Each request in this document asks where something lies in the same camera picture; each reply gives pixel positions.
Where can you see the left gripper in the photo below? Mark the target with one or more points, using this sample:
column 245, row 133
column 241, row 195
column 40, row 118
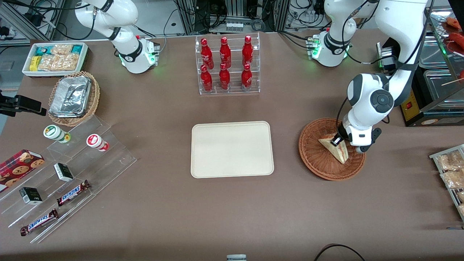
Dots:
column 341, row 135

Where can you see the triangle sandwich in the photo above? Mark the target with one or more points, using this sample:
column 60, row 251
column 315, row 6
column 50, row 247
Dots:
column 337, row 152

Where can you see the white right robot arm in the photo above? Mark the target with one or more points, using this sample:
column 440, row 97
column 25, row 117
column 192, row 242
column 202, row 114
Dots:
column 132, row 54

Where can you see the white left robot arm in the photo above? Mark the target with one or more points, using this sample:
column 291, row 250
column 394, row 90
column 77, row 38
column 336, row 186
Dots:
column 369, row 99

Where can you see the brown round wicker basket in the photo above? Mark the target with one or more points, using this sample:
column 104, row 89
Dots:
column 319, row 163

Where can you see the light wicker basket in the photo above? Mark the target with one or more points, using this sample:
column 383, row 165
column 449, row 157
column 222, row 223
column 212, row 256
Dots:
column 92, row 105

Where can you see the cream plastic tray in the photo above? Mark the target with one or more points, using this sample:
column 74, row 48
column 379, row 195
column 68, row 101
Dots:
column 232, row 149

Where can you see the grey snack tray rack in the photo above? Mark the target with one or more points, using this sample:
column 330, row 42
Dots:
column 446, row 186

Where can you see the white snack bin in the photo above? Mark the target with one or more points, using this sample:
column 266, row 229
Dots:
column 27, row 72

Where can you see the green-lid sunflower cup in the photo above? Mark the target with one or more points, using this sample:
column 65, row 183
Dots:
column 52, row 132

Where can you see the foil container stack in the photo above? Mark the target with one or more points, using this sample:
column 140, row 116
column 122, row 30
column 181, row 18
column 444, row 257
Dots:
column 70, row 96

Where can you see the yellow snack pack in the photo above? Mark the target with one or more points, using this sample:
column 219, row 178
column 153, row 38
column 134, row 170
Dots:
column 34, row 63

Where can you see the clear rice cracker bag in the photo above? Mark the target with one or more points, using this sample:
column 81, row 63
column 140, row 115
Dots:
column 58, row 63
column 62, row 49

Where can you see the teal snack pack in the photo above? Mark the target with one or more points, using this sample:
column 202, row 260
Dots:
column 77, row 49
column 42, row 49

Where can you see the red tartan cookie box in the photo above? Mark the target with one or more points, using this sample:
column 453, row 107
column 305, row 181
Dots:
column 18, row 168

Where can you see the red-lid yogurt cup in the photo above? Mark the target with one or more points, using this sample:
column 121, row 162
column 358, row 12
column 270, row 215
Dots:
column 95, row 141

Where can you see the small black carton box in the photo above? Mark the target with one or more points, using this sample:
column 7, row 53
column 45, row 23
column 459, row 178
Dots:
column 30, row 195
column 63, row 172

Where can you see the black food warmer yellow panel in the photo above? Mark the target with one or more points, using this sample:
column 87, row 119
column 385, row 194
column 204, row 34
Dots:
column 411, row 108

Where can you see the grey metal rack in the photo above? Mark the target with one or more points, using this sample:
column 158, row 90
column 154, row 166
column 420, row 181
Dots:
column 21, row 21

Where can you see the small black electrical box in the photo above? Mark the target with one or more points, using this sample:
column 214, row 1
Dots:
column 389, row 59

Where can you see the clear acrylic stepped shelf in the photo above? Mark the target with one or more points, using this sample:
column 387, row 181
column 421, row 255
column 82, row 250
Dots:
column 108, row 159

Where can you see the Snickers chocolate bar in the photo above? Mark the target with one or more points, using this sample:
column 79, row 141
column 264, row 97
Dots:
column 39, row 222
column 73, row 193

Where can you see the red cola bottle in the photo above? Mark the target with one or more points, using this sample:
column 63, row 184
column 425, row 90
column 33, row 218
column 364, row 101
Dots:
column 224, row 78
column 247, row 77
column 206, row 52
column 206, row 79
column 247, row 50
column 225, row 52

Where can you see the clear bag of crackers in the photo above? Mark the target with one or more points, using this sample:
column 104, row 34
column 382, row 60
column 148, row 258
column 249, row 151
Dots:
column 453, row 178
column 462, row 210
column 449, row 161
column 461, row 196

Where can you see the clear acrylic bottle rack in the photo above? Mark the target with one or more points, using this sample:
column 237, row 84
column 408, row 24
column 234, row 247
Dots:
column 233, row 88

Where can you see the steel warmer pan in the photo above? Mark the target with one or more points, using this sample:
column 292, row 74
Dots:
column 444, row 85
column 433, row 54

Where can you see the wooden skewer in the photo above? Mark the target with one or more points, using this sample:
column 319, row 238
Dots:
column 453, row 82

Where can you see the white power strip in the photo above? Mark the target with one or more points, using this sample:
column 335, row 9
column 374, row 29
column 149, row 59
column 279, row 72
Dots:
column 233, row 26

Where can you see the red sausage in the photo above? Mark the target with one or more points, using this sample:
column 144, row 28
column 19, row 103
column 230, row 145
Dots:
column 455, row 22
column 457, row 39

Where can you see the small grey device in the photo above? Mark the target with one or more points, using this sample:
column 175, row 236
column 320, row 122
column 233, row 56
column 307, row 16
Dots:
column 236, row 257

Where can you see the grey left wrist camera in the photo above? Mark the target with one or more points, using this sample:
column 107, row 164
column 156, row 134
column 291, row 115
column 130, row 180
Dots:
column 377, row 134

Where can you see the aluminium frame post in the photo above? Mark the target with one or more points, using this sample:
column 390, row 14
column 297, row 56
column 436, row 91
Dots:
column 280, row 14
column 185, row 16

